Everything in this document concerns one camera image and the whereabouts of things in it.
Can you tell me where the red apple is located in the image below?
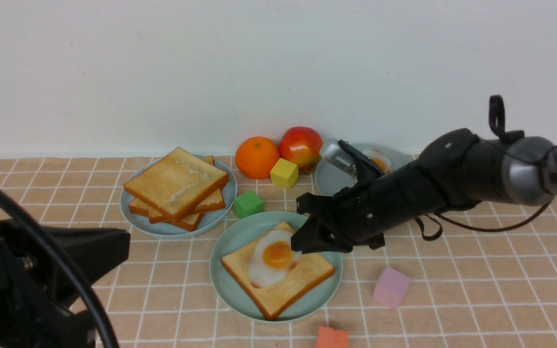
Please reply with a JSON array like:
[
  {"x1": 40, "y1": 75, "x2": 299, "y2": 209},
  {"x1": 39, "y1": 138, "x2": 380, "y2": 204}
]
[{"x1": 278, "y1": 126, "x2": 323, "y2": 175}]

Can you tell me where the orange-red cube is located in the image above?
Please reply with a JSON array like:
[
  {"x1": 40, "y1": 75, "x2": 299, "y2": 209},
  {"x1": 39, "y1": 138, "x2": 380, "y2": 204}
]
[{"x1": 315, "y1": 326, "x2": 349, "y2": 348}]

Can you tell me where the blue-grey bread plate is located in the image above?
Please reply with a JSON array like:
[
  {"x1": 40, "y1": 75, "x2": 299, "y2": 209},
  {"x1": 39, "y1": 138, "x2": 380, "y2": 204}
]
[{"x1": 119, "y1": 156, "x2": 238, "y2": 240}]

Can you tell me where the grey-blue egg plate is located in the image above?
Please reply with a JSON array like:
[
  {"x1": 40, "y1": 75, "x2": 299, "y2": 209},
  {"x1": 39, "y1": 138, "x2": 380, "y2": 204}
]
[{"x1": 314, "y1": 143, "x2": 413, "y2": 196}]

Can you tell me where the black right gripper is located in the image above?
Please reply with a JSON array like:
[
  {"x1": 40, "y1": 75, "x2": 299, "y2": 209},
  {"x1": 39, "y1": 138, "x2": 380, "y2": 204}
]
[{"x1": 291, "y1": 161, "x2": 453, "y2": 255}]

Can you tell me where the yellow cube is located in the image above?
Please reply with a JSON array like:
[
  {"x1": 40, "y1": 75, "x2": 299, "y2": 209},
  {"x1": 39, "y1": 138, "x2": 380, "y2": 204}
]
[{"x1": 270, "y1": 158, "x2": 300, "y2": 188}]

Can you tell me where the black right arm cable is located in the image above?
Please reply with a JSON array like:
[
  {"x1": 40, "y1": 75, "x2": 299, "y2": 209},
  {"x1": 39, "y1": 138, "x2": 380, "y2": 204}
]
[{"x1": 414, "y1": 95, "x2": 557, "y2": 242}]

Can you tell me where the green cube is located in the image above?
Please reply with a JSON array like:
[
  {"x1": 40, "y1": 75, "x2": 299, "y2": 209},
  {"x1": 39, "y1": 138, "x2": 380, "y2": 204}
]
[{"x1": 234, "y1": 191, "x2": 265, "y2": 219}]

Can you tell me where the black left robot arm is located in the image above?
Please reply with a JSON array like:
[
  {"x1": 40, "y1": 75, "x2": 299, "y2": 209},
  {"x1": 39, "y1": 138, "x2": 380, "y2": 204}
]
[{"x1": 0, "y1": 189, "x2": 131, "y2": 348}]

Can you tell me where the green centre plate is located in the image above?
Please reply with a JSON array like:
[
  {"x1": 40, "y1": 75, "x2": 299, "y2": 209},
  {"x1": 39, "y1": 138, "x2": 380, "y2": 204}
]
[{"x1": 209, "y1": 211, "x2": 343, "y2": 322}]

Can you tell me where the fried egg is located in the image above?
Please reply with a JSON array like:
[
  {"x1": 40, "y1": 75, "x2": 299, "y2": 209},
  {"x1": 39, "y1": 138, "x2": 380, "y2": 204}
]
[
  {"x1": 362, "y1": 148, "x2": 393, "y2": 174},
  {"x1": 248, "y1": 229, "x2": 302, "y2": 289}
]

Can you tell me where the orange fruit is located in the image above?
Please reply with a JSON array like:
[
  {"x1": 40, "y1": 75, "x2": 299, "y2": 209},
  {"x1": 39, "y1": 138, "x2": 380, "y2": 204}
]
[{"x1": 235, "y1": 136, "x2": 280, "y2": 180}]

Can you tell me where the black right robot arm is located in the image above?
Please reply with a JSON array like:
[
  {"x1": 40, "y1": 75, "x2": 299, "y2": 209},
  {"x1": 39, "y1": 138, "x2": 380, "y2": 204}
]
[{"x1": 291, "y1": 129, "x2": 557, "y2": 254}]

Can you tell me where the pink cube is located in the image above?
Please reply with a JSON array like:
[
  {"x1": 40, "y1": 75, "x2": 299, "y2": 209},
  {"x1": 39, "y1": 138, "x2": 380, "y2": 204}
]
[{"x1": 373, "y1": 267, "x2": 411, "y2": 311}]

